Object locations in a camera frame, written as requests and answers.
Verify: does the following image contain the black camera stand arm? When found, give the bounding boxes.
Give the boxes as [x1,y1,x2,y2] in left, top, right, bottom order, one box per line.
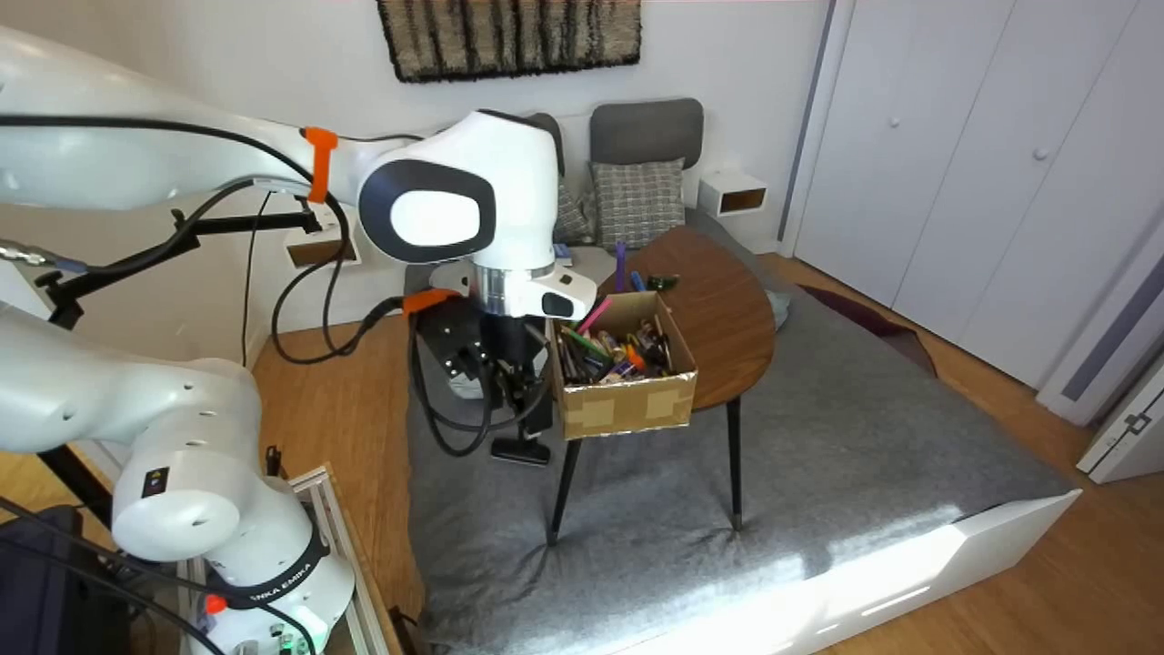
[40,210,323,330]

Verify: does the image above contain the white room door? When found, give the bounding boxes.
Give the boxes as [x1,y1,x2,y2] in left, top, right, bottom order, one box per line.
[1034,213,1164,488]

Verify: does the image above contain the white bed frame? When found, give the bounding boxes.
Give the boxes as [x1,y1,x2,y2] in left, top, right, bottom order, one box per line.
[677,488,1084,655]

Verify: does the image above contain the grey mattress cover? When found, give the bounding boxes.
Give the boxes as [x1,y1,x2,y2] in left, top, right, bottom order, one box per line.
[405,210,1084,655]

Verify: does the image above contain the black case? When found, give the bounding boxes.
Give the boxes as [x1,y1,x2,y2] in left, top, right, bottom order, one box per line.
[0,505,131,655]

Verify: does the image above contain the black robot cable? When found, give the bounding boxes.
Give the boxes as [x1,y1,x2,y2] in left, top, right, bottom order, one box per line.
[266,177,412,367]

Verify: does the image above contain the white wall shelf box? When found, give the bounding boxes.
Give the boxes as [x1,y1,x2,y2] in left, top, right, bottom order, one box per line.
[700,167,775,228]
[284,196,363,269]

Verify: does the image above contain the pink highlighter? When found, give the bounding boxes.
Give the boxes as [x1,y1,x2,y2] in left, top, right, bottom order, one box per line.
[577,295,619,338]

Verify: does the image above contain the orange cable clip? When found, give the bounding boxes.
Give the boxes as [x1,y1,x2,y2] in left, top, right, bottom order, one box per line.
[300,124,345,205]

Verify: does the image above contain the white wardrobe doors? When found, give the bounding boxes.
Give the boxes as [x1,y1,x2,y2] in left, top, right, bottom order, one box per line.
[794,0,1164,393]

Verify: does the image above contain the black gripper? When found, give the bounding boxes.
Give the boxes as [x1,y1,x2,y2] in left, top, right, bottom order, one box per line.
[482,318,564,423]

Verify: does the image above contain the cardboard box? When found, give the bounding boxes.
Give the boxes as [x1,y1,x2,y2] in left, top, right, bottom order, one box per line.
[547,289,703,444]

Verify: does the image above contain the dark woven wall hanging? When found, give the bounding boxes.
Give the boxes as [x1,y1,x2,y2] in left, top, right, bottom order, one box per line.
[374,0,646,87]

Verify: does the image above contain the round wooden table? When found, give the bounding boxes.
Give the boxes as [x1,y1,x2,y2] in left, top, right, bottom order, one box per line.
[542,227,779,549]

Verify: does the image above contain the black remote control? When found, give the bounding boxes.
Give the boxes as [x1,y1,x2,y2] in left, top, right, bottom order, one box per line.
[486,434,556,467]

